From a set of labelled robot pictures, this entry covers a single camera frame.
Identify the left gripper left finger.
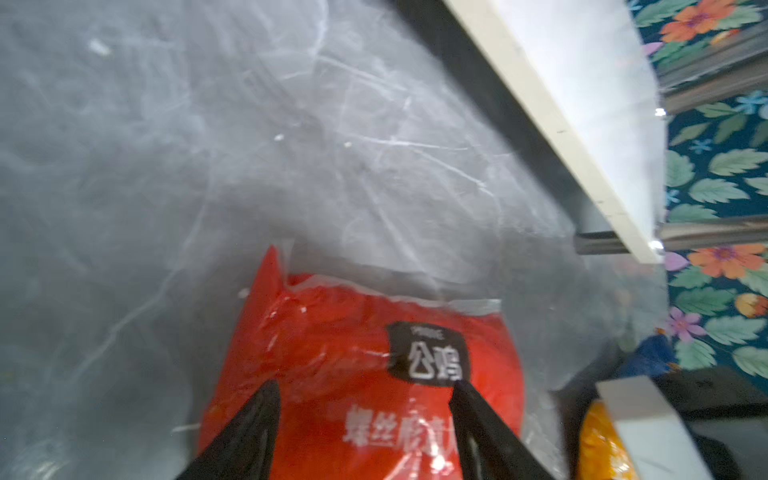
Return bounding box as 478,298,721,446
177,379,281,480

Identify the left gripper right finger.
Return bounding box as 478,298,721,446
449,380,553,480

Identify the blue orange pasta bag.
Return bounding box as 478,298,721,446
575,329,679,480

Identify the small red pasta bag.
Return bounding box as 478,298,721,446
198,246,525,479

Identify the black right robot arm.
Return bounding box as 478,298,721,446
597,367,767,479

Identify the white two-tier shelf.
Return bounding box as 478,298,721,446
447,1,666,264

